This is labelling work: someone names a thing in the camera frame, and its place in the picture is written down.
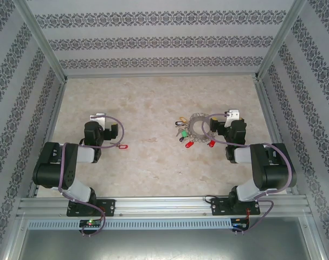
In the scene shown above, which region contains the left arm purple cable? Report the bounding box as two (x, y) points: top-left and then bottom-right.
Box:
(58, 115), (126, 237)

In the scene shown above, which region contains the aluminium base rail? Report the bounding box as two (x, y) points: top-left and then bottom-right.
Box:
(17, 197), (313, 218)

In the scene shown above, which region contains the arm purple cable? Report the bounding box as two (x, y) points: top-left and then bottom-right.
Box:
(58, 115), (126, 237)
(203, 113), (294, 235)

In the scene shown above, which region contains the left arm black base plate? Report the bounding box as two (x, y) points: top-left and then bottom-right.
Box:
(67, 199), (117, 217)

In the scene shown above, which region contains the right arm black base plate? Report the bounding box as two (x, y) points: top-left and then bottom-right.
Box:
(211, 198), (262, 217)

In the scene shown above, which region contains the aluminium side rail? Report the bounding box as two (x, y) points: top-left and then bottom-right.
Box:
(255, 78), (300, 197)
(27, 80), (69, 200)

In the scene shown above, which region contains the grey metal panel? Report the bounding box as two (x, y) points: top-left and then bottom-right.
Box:
(17, 229), (321, 260)

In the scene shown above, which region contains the aluminium frame post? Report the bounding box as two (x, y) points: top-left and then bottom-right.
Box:
(14, 0), (67, 82)
(255, 0), (309, 82)

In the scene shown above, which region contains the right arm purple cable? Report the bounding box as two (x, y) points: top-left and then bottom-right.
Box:
(203, 113), (294, 235)

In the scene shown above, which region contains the grey slotted cable duct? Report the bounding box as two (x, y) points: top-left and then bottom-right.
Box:
(27, 218), (233, 230)

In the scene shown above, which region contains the metal key organiser ring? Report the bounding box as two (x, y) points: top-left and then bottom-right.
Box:
(184, 113), (211, 144)

